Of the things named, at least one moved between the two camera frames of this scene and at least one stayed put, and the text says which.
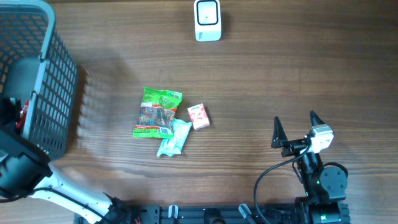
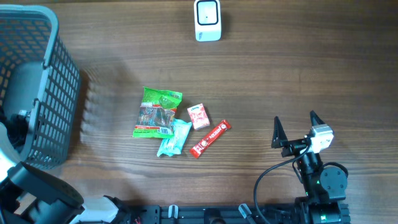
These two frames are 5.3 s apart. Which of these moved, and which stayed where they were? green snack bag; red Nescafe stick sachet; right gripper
Moved: red Nescafe stick sachet
Stayed: green snack bag; right gripper
